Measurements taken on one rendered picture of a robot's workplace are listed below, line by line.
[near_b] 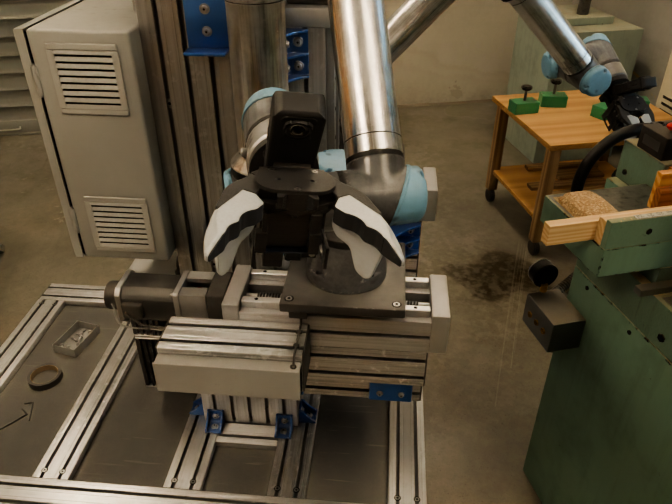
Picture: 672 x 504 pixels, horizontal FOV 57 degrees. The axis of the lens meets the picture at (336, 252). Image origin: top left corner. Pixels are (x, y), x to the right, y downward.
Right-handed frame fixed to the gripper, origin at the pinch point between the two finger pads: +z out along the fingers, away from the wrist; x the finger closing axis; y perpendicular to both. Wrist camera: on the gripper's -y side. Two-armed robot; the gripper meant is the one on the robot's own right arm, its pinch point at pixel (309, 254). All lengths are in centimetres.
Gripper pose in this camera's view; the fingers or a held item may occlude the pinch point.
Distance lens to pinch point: 46.7
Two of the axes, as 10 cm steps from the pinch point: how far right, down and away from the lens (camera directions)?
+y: -1.3, 8.4, 5.3
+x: -9.8, -0.3, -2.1
